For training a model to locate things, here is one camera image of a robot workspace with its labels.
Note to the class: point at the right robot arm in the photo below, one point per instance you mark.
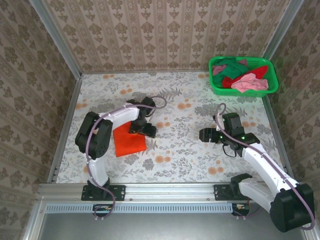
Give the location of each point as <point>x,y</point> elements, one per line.
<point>265,162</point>

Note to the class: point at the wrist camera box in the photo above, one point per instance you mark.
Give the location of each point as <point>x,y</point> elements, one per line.
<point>137,125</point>
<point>232,123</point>

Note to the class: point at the aluminium side rail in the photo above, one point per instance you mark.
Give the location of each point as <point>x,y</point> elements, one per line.
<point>280,140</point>
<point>72,105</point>

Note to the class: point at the light pink t-shirt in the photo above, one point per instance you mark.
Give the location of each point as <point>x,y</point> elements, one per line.
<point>250,83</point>

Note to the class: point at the grey metal panel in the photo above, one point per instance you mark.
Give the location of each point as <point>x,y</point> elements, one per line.
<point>170,227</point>

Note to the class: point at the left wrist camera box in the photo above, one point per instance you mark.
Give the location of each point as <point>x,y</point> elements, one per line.
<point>137,125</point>

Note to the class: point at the black connector box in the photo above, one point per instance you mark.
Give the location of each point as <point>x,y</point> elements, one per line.
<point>241,209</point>
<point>102,209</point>

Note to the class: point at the green plastic basket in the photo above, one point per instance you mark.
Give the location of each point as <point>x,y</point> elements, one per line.
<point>273,80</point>

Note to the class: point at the green t-shirt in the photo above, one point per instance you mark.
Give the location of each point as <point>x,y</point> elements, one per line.
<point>232,68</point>

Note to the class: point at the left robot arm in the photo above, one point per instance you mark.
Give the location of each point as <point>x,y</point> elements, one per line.
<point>92,140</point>

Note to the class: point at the red t-shirt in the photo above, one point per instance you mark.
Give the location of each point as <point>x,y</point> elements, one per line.
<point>260,70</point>

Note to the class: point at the mauve t-shirt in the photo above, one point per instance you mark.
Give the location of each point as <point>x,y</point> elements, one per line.
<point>218,69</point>

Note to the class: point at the orange t-shirt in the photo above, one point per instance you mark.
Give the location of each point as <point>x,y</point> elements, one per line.
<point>127,145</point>

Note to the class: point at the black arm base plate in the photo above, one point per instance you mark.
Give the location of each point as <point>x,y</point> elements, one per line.
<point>221,192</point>
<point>117,192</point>

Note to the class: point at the aluminium table edge rail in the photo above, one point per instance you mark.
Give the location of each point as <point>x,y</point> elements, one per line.
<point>170,191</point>

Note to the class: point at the aluminium frame post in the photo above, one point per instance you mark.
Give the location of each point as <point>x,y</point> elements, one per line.
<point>56,37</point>
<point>282,32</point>

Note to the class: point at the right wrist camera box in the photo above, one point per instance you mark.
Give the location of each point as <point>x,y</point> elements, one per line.
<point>232,123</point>

